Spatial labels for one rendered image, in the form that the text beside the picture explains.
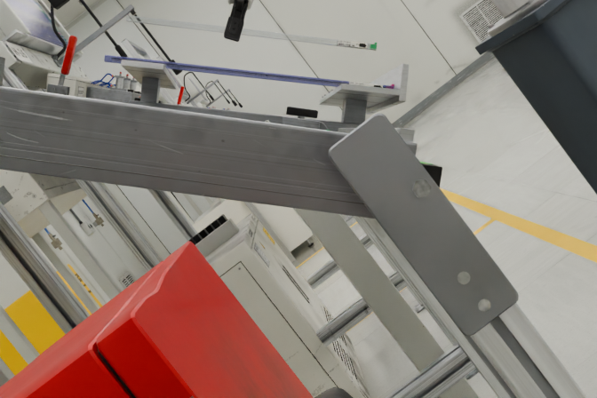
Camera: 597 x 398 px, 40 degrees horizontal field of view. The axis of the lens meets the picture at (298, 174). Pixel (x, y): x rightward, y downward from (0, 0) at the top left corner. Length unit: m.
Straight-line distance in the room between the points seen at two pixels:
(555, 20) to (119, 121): 0.84
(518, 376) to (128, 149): 0.33
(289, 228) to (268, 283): 3.56
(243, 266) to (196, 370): 1.89
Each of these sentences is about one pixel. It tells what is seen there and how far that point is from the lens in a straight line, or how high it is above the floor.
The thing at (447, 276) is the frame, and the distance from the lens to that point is 0.59.
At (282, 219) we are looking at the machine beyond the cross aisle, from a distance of 5.65.
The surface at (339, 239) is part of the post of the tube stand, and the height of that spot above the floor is 0.56.
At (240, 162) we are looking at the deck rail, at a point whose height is 0.79.
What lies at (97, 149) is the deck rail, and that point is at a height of 0.86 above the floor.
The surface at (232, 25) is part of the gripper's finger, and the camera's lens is 1.65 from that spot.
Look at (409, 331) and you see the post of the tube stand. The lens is 1.58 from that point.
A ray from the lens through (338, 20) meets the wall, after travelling 8.80.
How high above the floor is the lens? 0.79
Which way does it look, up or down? 3 degrees down
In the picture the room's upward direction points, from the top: 37 degrees counter-clockwise
